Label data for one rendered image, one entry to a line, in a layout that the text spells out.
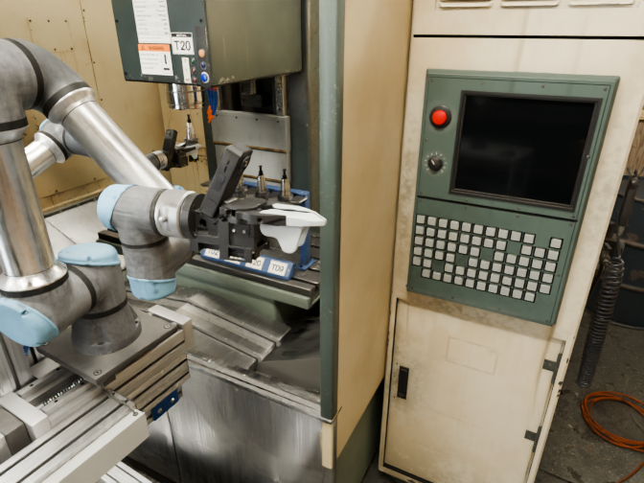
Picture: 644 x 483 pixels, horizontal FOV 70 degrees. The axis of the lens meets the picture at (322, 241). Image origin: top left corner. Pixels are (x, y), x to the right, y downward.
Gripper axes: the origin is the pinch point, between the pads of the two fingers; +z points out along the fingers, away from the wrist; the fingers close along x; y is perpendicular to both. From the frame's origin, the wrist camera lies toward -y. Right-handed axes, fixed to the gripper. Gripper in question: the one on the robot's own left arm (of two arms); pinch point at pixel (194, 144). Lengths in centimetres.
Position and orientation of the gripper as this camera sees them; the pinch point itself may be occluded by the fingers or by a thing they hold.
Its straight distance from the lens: 219.2
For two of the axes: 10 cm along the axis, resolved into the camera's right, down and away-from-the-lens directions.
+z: 4.6, -3.8, 8.0
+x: 8.9, 2.0, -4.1
